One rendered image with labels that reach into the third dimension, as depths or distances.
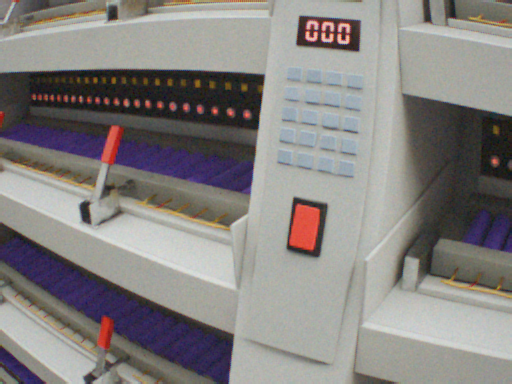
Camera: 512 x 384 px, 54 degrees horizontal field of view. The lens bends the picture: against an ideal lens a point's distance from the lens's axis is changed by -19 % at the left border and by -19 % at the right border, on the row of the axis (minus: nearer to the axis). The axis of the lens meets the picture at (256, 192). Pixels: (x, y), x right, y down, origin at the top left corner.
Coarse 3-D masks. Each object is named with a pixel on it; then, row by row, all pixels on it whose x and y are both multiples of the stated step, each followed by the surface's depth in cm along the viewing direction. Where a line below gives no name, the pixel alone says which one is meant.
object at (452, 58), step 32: (416, 0) 35; (448, 0) 36; (480, 0) 35; (416, 32) 32; (448, 32) 33; (480, 32) 34; (416, 64) 33; (448, 64) 32; (480, 64) 31; (416, 96) 34; (448, 96) 33; (480, 96) 31
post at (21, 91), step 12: (0, 0) 76; (48, 0) 85; (12, 72) 83; (24, 72) 85; (36, 72) 88; (0, 84) 82; (12, 84) 84; (24, 84) 86; (0, 96) 82; (12, 96) 84; (24, 96) 87; (24, 108) 87
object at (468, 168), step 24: (48, 72) 86; (72, 72) 82; (96, 72) 78; (120, 72) 75; (144, 72) 73; (168, 72) 70; (192, 72) 68; (216, 72) 66; (72, 120) 82; (480, 120) 49; (504, 120) 48; (480, 144) 49; (456, 168) 51; (480, 168) 50; (456, 192) 51
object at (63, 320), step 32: (0, 224) 87; (0, 256) 80; (32, 256) 80; (0, 288) 71; (32, 288) 70; (64, 288) 71; (96, 288) 71; (0, 320) 67; (32, 320) 67; (64, 320) 66; (96, 320) 65; (128, 320) 65; (160, 320) 66; (192, 320) 64; (32, 352) 61; (64, 352) 61; (96, 352) 61; (128, 352) 58; (160, 352) 60; (192, 352) 59; (224, 352) 60
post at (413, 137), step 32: (384, 0) 33; (384, 32) 34; (384, 64) 34; (384, 96) 34; (384, 128) 34; (416, 128) 38; (448, 128) 46; (256, 160) 40; (384, 160) 35; (416, 160) 39; (448, 160) 48; (256, 192) 40; (384, 192) 35; (416, 192) 41; (256, 224) 40; (384, 224) 36; (352, 288) 36; (352, 320) 36; (256, 352) 41; (288, 352) 39; (352, 352) 36
